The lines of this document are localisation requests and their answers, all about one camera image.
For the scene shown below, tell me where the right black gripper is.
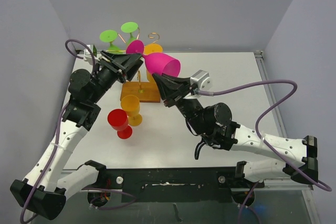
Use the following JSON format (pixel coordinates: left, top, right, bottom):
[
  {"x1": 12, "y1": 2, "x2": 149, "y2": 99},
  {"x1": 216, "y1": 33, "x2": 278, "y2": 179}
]
[{"x1": 153, "y1": 71, "x2": 209, "y2": 135}]

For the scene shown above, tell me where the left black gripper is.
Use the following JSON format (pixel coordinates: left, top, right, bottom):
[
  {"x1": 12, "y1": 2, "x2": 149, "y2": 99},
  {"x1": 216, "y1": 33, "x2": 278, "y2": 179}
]
[{"x1": 89, "y1": 51, "x2": 143, "y2": 103}]

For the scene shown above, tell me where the magenta wine glass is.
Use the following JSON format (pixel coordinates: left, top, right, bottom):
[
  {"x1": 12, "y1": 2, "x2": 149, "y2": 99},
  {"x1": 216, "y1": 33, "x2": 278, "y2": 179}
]
[{"x1": 125, "y1": 51, "x2": 181, "y2": 77}]

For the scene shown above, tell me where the green wine glass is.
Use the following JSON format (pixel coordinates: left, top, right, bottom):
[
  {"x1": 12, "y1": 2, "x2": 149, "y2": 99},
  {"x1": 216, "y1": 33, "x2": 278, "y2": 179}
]
[
  {"x1": 121, "y1": 22, "x2": 139, "y2": 45},
  {"x1": 99, "y1": 29, "x2": 121, "y2": 52}
]

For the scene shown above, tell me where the orange wine glass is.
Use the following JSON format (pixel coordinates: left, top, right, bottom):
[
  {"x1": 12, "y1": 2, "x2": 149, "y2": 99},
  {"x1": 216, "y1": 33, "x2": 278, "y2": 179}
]
[
  {"x1": 144, "y1": 44, "x2": 163, "y2": 83},
  {"x1": 121, "y1": 95, "x2": 142, "y2": 126}
]

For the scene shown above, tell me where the red wine glass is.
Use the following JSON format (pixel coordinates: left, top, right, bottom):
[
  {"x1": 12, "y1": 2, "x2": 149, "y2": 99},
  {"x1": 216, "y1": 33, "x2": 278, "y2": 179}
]
[{"x1": 107, "y1": 109, "x2": 133, "y2": 140}]

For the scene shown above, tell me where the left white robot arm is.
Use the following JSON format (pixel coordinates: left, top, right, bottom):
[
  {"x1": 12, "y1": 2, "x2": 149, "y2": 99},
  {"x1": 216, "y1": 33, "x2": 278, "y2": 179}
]
[{"x1": 10, "y1": 51, "x2": 143, "y2": 220}]

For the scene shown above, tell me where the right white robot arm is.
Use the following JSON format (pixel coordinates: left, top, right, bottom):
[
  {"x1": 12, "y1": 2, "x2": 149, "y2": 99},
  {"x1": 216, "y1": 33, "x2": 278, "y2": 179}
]
[{"x1": 152, "y1": 73, "x2": 318, "y2": 187}]

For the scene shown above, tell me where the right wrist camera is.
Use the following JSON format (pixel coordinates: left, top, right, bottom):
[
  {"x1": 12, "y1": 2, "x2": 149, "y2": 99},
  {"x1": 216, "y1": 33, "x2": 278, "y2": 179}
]
[{"x1": 190, "y1": 70, "x2": 213, "y2": 91}]

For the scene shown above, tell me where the gold wire wine glass rack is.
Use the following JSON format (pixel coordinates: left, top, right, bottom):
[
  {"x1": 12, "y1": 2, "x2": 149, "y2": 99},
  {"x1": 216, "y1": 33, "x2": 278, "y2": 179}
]
[{"x1": 120, "y1": 33, "x2": 161, "y2": 103}]

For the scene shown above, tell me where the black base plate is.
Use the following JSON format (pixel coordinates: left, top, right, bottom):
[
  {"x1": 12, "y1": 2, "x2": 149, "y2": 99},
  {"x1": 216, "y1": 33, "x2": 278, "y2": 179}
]
[{"x1": 92, "y1": 167, "x2": 253, "y2": 202}]

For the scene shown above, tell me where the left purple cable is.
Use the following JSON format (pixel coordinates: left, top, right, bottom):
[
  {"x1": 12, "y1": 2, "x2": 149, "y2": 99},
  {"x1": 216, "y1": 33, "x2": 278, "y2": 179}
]
[{"x1": 19, "y1": 39, "x2": 137, "y2": 222}]

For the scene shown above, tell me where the purple cable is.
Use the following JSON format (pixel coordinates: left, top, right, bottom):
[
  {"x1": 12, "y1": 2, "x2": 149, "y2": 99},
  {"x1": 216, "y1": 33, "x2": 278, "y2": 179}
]
[
  {"x1": 199, "y1": 79, "x2": 334, "y2": 224},
  {"x1": 19, "y1": 39, "x2": 137, "y2": 222}
]

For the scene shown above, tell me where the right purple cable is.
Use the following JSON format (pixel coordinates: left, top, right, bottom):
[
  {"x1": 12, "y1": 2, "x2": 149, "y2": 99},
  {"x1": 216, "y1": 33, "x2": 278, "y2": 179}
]
[{"x1": 199, "y1": 79, "x2": 334, "y2": 224}]

